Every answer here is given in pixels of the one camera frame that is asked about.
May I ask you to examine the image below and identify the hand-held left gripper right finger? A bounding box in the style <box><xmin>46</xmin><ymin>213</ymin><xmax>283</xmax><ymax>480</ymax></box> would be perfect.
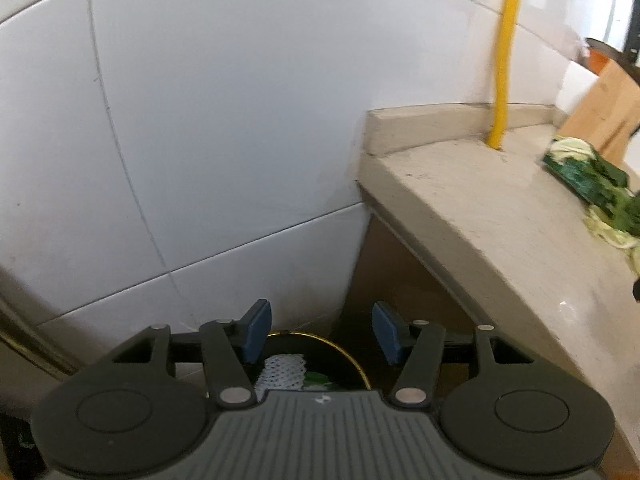
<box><xmin>372</xmin><ymin>301</ymin><xmax>534</xmax><ymax>408</ymax></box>

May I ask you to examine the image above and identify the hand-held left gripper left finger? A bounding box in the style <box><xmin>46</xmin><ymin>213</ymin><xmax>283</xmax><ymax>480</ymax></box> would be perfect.
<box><xmin>111</xmin><ymin>299</ymin><xmax>273</xmax><ymax>408</ymax></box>

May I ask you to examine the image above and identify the pale napa cabbage leaf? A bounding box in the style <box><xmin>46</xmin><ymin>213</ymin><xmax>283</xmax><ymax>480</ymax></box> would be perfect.
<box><xmin>584</xmin><ymin>205</ymin><xmax>640</xmax><ymax>252</ymax></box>

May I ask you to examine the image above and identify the black trash bin gold rim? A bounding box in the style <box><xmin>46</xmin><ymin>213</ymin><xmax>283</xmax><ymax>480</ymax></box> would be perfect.
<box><xmin>252</xmin><ymin>330</ymin><xmax>375</xmax><ymax>392</ymax></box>

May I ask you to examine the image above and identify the bok choy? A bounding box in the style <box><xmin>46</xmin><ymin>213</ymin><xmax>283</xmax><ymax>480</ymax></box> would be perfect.
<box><xmin>592</xmin><ymin>180</ymin><xmax>640</xmax><ymax>236</ymax></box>

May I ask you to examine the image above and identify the large dark green leaf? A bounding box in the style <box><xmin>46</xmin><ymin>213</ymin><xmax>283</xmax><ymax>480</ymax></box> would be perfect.
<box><xmin>542</xmin><ymin>150</ymin><xmax>630</xmax><ymax>207</ymax></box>

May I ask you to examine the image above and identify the wooden knife block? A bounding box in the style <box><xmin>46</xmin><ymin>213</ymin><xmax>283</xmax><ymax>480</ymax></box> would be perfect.
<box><xmin>556</xmin><ymin>59</ymin><xmax>640</xmax><ymax>167</ymax></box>

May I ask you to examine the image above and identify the yellow pipe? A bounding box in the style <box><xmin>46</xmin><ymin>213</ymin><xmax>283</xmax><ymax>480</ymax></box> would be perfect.
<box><xmin>487</xmin><ymin>0</ymin><xmax>530</xmax><ymax>151</ymax></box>

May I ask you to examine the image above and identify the grey metal rail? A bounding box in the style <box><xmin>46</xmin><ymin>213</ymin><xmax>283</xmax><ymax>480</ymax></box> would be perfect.
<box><xmin>0</xmin><ymin>265</ymin><xmax>76</xmax><ymax>378</ymax></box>

